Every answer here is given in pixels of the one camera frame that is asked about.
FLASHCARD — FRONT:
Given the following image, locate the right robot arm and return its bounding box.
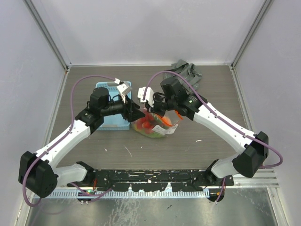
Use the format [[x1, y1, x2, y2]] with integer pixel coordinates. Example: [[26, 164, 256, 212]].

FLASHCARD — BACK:
[[137, 77, 269, 186]]

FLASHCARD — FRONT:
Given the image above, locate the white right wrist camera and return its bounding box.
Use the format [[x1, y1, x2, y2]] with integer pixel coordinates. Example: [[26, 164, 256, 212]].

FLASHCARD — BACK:
[[137, 87, 154, 105]]

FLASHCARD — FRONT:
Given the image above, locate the red strawberry cluster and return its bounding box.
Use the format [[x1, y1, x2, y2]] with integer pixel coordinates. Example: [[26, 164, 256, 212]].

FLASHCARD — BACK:
[[132, 111, 163, 136]]

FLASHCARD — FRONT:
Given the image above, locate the clear zip top bag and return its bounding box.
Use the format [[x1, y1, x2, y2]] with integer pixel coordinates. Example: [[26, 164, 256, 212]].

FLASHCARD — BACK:
[[131, 108, 183, 138]]

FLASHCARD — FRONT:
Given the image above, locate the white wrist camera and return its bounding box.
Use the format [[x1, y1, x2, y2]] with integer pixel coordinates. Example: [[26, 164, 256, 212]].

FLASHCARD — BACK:
[[114, 78, 132, 103], [137, 87, 154, 105]]

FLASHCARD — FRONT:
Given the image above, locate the grey crumpled cloth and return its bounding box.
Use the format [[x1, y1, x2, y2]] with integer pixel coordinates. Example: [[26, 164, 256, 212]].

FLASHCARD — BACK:
[[163, 59, 202, 93]]

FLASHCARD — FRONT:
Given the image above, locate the blue plastic basket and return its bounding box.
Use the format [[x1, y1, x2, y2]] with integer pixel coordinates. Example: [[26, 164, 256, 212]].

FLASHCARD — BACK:
[[95, 82, 130, 131]]

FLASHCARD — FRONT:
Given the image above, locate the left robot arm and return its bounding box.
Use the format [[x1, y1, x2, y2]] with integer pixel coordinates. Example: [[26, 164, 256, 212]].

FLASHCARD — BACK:
[[18, 88, 145, 198]]

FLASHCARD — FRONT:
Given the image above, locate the aluminium frame rail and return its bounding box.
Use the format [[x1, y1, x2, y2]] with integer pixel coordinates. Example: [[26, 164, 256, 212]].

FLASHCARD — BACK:
[[233, 169, 279, 188]]

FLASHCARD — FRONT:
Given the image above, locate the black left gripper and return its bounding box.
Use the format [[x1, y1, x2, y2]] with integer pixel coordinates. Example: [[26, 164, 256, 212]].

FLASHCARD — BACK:
[[101, 93, 145, 122]]

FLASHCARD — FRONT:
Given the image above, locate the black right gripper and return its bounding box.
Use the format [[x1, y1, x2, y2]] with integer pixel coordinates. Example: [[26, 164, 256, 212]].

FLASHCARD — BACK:
[[145, 92, 177, 117]]

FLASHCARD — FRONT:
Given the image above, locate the blue slotted cable duct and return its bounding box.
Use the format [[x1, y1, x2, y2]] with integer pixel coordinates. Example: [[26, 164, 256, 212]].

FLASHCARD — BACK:
[[47, 189, 210, 199]]

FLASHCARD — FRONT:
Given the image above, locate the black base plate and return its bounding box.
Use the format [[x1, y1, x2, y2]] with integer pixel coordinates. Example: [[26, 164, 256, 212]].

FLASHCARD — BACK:
[[75, 169, 222, 192]]

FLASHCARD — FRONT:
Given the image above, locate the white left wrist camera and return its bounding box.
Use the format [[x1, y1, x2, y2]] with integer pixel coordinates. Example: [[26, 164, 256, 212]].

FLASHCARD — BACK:
[[114, 78, 132, 103]]

